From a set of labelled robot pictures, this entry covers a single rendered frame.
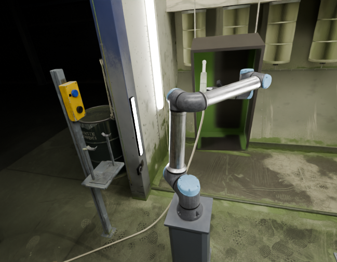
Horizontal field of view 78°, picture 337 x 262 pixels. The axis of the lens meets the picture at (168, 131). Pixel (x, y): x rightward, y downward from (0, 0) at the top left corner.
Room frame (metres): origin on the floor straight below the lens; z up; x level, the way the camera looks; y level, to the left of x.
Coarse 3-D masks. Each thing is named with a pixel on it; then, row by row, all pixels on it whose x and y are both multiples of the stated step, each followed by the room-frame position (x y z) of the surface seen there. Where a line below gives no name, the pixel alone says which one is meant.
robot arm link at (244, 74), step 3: (243, 69) 1.51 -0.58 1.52; (246, 69) 1.49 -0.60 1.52; (249, 69) 1.48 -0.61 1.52; (252, 69) 1.46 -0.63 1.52; (240, 72) 1.49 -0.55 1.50; (243, 72) 1.46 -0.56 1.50; (246, 72) 1.45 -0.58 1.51; (249, 72) 1.44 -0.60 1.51; (252, 72) 1.43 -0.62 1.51; (240, 75) 1.48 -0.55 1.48; (243, 75) 1.46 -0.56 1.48; (246, 75) 1.44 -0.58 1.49; (249, 75) 1.42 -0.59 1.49; (240, 78) 1.48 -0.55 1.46; (243, 78) 1.46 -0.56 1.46
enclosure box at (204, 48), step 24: (192, 48) 1.92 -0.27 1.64; (216, 48) 1.84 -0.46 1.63; (240, 48) 1.80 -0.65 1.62; (264, 48) 1.76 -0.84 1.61; (192, 72) 1.92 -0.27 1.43; (216, 72) 2.24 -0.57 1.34; (216, 120) 2.36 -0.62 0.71; (240, 120) 2.30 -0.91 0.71; (216, 144) 2.17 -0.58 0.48; (240, 144) 2.11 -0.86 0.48
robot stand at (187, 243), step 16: (176, 208) 1.09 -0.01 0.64; (208, 208) 1.06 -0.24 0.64; (176, 224) 0.96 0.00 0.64; (192, 224) 0.94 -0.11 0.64; (208, 224) 0.93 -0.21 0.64; (176, 240) 0.96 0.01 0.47; (192, 240) 0.92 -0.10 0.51; (208, 240) 0.99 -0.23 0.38; (176, 256) 0.96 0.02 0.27; (192, 256) 0.92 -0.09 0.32; (208, 256) 1.02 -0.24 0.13
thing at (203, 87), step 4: (204, 60) 1.84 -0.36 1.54; (204, 64) 1.79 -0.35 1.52; (204, 68) 1.74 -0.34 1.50; (204, 72) 1.68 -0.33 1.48; (200, 76) 1.65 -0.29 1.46; (204, 76) 1.62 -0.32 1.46; (200, 80) 1.60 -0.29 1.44; (204, 80) 1.58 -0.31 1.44; (200, 84) 1.55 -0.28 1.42; (204, 84) 1.53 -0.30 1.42; (200, 88) 1.50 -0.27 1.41; (204, 88) 1.49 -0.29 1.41
